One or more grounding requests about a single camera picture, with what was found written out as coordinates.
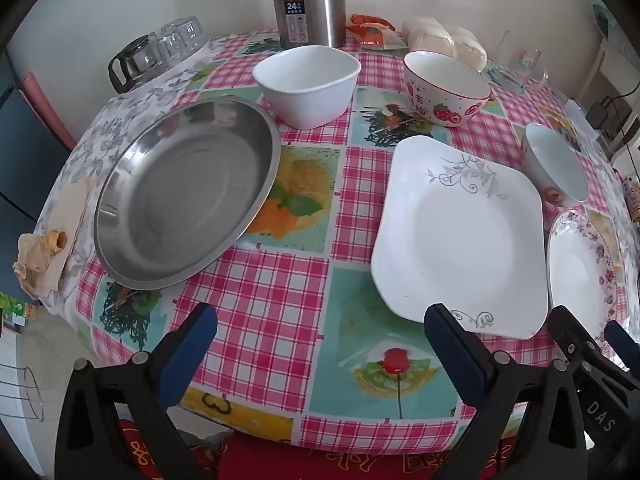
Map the wire rack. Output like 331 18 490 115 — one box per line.
0 362 45 423

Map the clear drinking glass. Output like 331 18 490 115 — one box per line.
497 30 517 67

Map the glass mug with printed label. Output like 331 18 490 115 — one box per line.
515 49 549 92

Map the crumpled beige cloth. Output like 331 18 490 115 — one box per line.
12 179 96 306

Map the clear glass cup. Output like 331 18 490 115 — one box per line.
154 30 187 59
172 16 211 51

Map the dark blue cabinet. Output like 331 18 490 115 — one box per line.
0 60 76 301

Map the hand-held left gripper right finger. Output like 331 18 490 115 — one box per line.
424 303 588 480

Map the black charger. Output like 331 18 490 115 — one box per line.
586 102 610 131

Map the green box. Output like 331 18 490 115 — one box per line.
0 292 38 333

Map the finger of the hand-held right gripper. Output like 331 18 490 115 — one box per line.
547 305 608 386
603 321 640 377

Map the red patterned cloth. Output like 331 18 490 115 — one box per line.
117 420 521 480

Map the white square plate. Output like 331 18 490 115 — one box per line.
370 135 548 339

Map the plain white bowl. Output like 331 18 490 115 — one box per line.
251 45 362 130

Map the small pale bowl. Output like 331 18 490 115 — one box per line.
520 123 591 207

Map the pink floral rim plate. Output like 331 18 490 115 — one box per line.
546 210 626 335

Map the orange snack packet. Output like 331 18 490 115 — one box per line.
346 13 408 51

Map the colourful printed tube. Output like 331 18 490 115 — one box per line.
622 172 640 223

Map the pink padded strip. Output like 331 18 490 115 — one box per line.
20 72 76 151

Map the bag of white steamed buns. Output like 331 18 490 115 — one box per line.
402 16 487 72

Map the black charger cable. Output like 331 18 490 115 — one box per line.
597 91 640 161

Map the stainless steel plate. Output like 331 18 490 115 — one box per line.
93 99 282 291

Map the white carved furniture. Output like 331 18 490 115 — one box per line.
575 4 640 107

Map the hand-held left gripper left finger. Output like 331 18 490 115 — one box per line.
55 302 218 480

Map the pink checked picture tablecloth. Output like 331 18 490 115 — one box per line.
75 30 628 453

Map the strawberry print bowl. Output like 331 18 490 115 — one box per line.
403 51 493 128

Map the glass ashtray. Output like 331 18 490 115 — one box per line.
482 66 526 95

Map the grey floral tablecloth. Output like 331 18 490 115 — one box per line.
40 35 228 313

